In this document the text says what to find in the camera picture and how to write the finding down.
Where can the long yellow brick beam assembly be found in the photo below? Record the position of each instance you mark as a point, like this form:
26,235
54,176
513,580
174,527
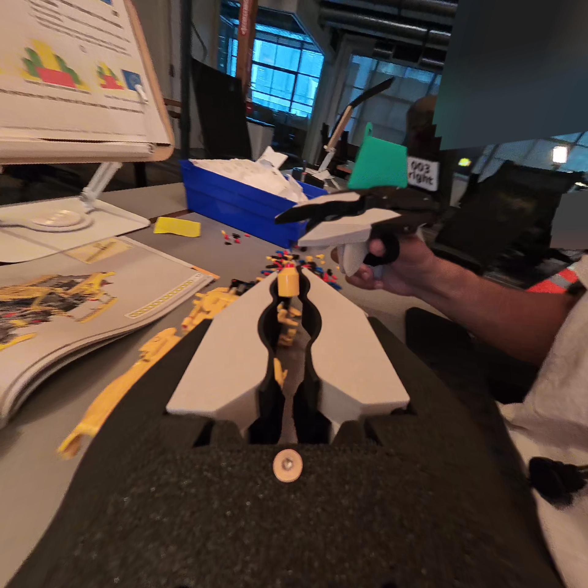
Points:
288,282

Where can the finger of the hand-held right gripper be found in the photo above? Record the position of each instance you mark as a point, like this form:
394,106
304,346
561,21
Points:
330,201
340,232

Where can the yellow paper sheet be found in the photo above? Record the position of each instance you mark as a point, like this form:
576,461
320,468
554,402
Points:
177,227

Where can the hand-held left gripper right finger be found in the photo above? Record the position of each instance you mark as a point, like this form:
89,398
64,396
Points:
358,367

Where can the grey desk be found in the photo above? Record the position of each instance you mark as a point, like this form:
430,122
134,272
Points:
216,257

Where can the black panel lit display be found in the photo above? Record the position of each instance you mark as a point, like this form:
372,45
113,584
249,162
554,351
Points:
505,211

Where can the open instruction booklet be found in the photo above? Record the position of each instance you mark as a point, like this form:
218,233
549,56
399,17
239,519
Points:
147,275

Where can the blue storage bin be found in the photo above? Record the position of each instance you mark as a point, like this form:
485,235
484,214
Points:
229,206

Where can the person's right hand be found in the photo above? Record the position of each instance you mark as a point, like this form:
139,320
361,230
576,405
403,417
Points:
409,271

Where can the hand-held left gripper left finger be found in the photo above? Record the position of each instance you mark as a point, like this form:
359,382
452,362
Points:
220,367

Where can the pile of small brick pins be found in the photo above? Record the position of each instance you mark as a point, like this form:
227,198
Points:
275,259

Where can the wooden post red sign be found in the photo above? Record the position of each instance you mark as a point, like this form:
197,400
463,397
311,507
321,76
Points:
246,46

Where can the large paned window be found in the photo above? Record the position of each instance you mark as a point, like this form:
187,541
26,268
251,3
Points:
285,73

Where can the small cluster of brick pins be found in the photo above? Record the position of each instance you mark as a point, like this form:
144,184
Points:
234,237

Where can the yellow black brick car model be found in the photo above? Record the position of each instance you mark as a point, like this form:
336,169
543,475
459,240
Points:
206,303

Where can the person's right forearm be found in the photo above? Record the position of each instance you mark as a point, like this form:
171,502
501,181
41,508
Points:
496,307

